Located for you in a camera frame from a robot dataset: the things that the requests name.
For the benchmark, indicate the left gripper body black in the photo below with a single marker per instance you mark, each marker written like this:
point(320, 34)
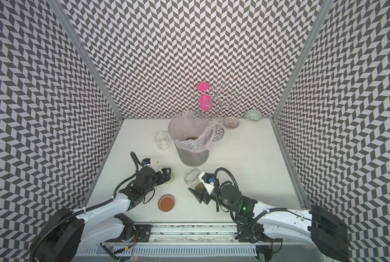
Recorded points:
point(159, 179)

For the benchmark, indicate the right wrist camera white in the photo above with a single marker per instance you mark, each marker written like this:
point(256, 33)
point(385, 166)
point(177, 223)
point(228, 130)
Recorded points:
point(208, 181)

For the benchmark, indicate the glass jar of mung beans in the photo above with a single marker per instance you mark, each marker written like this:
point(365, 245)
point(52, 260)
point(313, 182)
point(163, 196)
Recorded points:
point(162, 140)

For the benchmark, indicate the grey mesh trash bin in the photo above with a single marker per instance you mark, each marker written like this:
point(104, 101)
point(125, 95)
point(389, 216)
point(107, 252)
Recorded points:
point(193, 159)

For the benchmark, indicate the glass jar with beans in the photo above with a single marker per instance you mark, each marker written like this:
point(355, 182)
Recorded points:
point(191, 178)

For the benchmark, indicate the silver wire glass rack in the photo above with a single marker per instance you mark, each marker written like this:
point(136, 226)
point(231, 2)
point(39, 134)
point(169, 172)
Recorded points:
point(217, 102)

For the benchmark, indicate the pink plastic wine glass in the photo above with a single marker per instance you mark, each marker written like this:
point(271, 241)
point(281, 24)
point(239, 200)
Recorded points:
point(205, 99)

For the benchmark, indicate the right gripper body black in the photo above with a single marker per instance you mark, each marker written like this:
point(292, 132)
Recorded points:
point(207, 197)

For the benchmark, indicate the clear plastic bin liner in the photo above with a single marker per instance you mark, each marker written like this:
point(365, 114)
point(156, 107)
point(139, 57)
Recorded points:
point(191, 131)

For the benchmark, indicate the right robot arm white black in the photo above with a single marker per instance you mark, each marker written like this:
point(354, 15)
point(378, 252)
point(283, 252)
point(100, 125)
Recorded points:
point(260, 222)

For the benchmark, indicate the brown jar lid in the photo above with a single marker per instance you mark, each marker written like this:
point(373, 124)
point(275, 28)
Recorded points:
point(166, 203)

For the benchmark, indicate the small brown glass bowl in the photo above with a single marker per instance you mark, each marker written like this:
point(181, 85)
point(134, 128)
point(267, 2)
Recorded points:
point(231, 122)

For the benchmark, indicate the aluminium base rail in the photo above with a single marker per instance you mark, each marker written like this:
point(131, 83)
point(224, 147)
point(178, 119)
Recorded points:
point(200, 242)

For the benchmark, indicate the green jar lid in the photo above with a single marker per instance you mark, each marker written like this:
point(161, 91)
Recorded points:
point(171, 180)

